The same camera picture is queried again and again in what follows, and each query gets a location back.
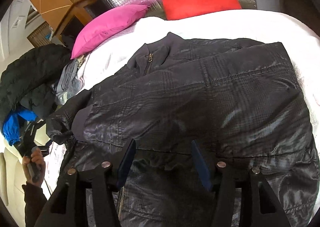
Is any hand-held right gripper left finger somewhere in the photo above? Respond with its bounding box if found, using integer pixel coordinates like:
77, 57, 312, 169
34, 139, 137, 227

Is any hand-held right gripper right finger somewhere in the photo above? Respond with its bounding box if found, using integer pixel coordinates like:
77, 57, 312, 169
190, 139, 298, 227

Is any black plaid padded jacket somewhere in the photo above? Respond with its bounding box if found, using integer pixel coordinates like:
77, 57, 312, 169
46, 32, 320, 227

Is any person's left forearm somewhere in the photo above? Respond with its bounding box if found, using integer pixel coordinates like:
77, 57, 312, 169
21, 182, 51, 227

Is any person's left hand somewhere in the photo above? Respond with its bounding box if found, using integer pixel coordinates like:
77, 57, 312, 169
22, 147, 47, 188

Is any blue cloth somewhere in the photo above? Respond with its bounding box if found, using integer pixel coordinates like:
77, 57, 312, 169
2, 106, 38, 146

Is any dark quilted coat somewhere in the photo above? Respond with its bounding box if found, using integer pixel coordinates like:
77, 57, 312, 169
0, 43, 73, 127

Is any grey fringed cloth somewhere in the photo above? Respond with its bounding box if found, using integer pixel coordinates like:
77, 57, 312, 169
54, 59, 85, 105

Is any beige patterned cloth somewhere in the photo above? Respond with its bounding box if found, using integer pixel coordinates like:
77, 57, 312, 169
76, 54, 88, 69

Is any wicker basket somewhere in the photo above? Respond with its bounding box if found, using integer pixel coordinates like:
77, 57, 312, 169
27, 21, 53, 48

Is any pink pillow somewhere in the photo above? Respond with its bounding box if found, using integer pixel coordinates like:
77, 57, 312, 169
71, 4, 150, 60

